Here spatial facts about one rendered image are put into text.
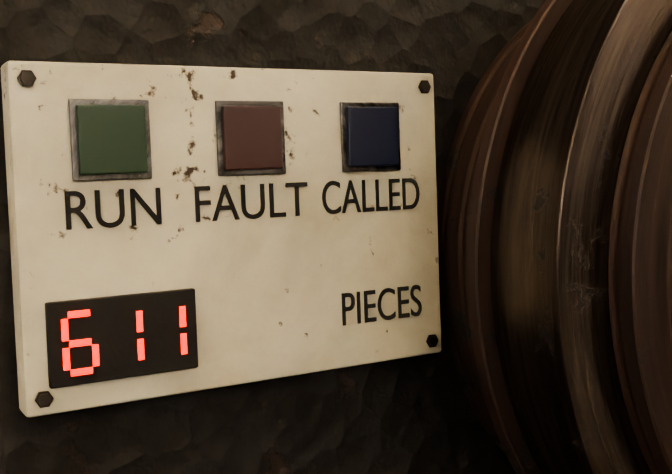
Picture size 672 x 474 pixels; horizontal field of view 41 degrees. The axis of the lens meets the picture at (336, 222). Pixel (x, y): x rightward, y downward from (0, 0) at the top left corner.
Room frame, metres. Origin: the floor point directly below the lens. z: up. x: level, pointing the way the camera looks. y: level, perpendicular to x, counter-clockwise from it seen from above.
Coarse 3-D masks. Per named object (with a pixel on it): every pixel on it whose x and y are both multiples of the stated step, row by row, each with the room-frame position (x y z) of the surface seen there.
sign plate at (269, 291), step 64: (64, 64) 0.46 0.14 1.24; (128, 64) 0.48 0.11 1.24; (64, 128) 0.46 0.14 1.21; (192, 128) 0.49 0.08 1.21; (320, 128) 0.53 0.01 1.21; (64, 192) 0.46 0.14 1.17; (128, 192) 0.47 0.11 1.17; (192, 192) 0.49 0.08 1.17; (256, 192) 0.51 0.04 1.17; (320, 192) 0.53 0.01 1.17; (384, 192) 0.55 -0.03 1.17; (64, 256) 0.46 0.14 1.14; (128, 256) 0.47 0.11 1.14; (192, 256) 0.49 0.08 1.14; (256, 256) 0.51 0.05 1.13; (320, 256) 0.53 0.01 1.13; (384, 256) 0.55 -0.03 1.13; (128, 320) 0.47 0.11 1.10; (192, 320) 0.49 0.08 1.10; (256, 320) 0.51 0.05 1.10; (320, 320) 0.53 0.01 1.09; (384, 320) 0.55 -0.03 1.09; (64, 384) 0.45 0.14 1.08; (128, 384) 0.47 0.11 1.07; (192, 384) 0.49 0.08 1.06
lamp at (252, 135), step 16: (224, 112) 0.50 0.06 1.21; (240, 112) 0.50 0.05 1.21; (256, 112) 0.51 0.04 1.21; (272, 112) 0.51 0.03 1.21; (224, 128) 0.50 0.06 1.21; (240, 128) 0.50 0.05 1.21; (256, 128) 0.51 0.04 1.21; (272, 128) 0.51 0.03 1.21; (224, 144) 0.50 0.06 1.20; (240, 144) 0.50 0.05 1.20; (256, 144) 0.51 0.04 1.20; (272, 144) 0.51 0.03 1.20; (224, 160) 0.50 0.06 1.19; (240, 160) 0.50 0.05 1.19; (256, 160) 0.51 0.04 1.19; (272, 160) 0.51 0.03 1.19
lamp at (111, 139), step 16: (80, 112) 0.46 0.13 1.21; (96, 112) 0.46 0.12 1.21; (112, 112) 0.47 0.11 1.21; (128, 112) 0.47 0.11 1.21; (144, 112) 0.47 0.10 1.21; (80, 128) 0.46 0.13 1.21; (96, 128) 0.46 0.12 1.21; (112, 128) 0.47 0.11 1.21; (128, 128) 0.47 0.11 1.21; (144, 128) 0.47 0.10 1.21; (80, 144) 0.46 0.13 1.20; (96, 144) 0.46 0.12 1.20; (112, 144) 0.47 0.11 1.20; (128, 144) 0.47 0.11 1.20; (144, 144) 0.47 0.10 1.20; (80, 160) 0.46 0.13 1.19; (96, 160) 0.46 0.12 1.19; (112, 160) 0.47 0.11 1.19; (128, 160) 0.47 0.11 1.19; (144, 160) 0.47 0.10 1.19
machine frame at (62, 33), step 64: (0, 0) 0.46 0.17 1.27; (64, 0) 0.48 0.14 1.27; (128, 0) 0.50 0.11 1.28; (192, 0) 0.52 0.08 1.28; (256, 0) 0.53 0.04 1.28; (320, 0) 0.56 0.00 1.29; (384, 0) 0.58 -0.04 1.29; (448, 0) 0.61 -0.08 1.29; (512, 0) 0.63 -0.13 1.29; (0, 64) 0.46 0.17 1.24; (192, 64) 0.51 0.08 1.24; (256, 64) 0.53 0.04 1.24; (320, 64) 0.56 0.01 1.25; (384, 64) 0.58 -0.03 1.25; (448, 64) 0.60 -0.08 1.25; (0, 128) 0.46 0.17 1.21; (448, 128) 0.60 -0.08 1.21; (0, 192) 0.46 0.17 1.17; (0, 256) 0.46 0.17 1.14; (0, 320) 0.46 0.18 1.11; (0, 384) 0.46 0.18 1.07; (256, 384) 0.53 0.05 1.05; (320, 384) 0.55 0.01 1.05; (384, 384) 0.57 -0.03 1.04; (448, 384) 0.60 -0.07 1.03; (0, 448) 0.46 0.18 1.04; (64, 448) 0.47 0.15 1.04; (128, 448) 0.49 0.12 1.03; (192, 448) 0.51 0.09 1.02; (256, 448) 0.53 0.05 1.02; (320, 448) 0.55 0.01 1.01; (384, 448) 0.57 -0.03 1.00; (448, 448) 0.60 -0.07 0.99
